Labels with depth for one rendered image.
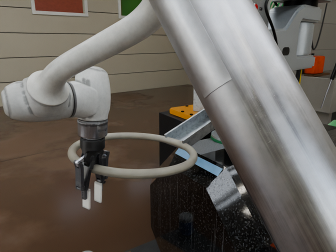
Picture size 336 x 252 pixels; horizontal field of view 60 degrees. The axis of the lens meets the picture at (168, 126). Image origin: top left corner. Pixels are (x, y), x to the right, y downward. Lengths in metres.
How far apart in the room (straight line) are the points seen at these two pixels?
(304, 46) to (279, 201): 1.78
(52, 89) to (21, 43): 6.35
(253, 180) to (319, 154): 0.06
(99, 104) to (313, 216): 0.68
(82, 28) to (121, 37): 6.86
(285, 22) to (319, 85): 2.73
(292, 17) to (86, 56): 1.36
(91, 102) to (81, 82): 0.06
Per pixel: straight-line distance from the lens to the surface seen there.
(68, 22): 7.40
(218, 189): 1.26
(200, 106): 2.38
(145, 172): 0.91
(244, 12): 0.32
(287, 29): 1.76
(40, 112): 0.79
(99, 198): 1.03
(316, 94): 4.49
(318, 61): 4.90
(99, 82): 0.85
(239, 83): 0.29
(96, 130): 0.88
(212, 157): 1.35
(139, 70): 8.26
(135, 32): 0.65
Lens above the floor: 1.34
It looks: 16 degrees down
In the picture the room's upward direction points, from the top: straight up
